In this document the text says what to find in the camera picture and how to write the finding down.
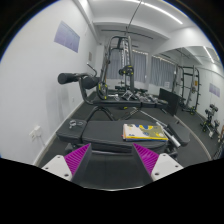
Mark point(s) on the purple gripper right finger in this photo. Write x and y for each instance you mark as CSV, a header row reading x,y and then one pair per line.
x,y
152,165

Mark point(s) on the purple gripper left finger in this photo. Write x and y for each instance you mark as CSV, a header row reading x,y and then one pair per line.
x,y
72,166

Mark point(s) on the folded yellow white towel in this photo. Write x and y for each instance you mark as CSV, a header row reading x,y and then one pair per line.
x,y
139,132

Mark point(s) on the black padded weight bench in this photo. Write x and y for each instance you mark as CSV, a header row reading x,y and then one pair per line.
x,y
107,136

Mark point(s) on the dumbbell rack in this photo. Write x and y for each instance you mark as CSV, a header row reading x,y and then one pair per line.
x,y
209,124

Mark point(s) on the black multi-gym machine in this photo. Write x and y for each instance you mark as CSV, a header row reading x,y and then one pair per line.
x,y
94,89

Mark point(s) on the black power rack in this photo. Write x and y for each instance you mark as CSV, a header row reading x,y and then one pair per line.
x,y
187,84

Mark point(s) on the grey window curtain right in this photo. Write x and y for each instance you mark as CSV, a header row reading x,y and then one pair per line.
x,y
162,72

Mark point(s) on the white wall socket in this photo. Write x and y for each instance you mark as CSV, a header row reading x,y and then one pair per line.
x,y
36,132

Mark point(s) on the small purple wall poster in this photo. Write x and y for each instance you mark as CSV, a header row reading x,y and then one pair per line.
x,y
214,90

